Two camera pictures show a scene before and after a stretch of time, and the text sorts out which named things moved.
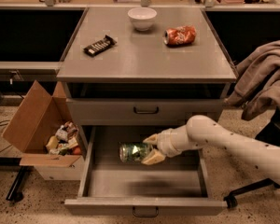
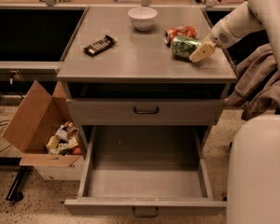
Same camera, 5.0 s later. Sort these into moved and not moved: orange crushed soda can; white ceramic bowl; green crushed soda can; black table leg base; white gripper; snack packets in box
Moved: white gripper; green crushed soda can
Not moved: orange crushed soda can; snack packets in box; white ceramic bowl; black table leg base
